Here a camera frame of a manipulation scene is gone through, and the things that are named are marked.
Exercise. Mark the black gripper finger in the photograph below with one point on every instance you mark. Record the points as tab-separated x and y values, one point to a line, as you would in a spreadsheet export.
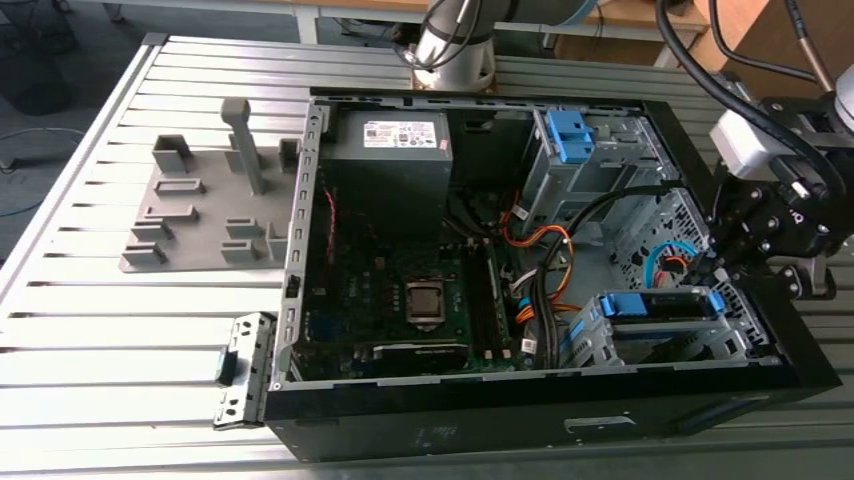
737	220
803	282

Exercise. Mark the hard disk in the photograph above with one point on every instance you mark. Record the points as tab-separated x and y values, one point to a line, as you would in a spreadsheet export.
623	306

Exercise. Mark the metal disk bay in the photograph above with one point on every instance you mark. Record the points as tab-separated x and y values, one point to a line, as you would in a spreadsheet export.
727	340

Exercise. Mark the metal optical drive cage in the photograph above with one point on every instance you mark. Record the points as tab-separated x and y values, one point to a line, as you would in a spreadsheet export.
600	175

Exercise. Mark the blue plastic drive latch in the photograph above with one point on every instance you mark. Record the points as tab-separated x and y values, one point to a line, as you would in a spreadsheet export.
567	135

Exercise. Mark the wooden cabinet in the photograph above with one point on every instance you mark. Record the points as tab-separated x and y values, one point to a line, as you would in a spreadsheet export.
761	30

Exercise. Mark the black RAM slot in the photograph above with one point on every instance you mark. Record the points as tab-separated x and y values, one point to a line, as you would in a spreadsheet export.
476	300
502	320

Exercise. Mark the CPU socket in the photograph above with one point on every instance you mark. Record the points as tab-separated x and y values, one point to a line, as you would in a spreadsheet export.
424	305

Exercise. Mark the grey power supply unit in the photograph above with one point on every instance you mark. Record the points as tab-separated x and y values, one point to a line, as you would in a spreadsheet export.
394	190

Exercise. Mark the black graphics card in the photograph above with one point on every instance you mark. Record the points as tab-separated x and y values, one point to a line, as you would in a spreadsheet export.
427	352

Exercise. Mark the black PC case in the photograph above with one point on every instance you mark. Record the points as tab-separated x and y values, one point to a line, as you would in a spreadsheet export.
467	420

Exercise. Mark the green motherboard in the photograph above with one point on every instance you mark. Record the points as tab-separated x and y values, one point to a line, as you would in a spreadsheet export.
360	300

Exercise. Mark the grey parts rack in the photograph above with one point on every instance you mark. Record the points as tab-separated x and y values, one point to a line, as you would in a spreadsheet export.
207	235

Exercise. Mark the black office chair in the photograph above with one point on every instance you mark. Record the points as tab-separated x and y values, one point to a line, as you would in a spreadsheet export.
43	95

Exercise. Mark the wooden desk with white frame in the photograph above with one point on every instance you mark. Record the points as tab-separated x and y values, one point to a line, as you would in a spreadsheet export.
308	25

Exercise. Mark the metal expansion slot bracket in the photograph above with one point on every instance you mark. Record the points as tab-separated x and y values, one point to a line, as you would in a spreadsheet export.
250	360

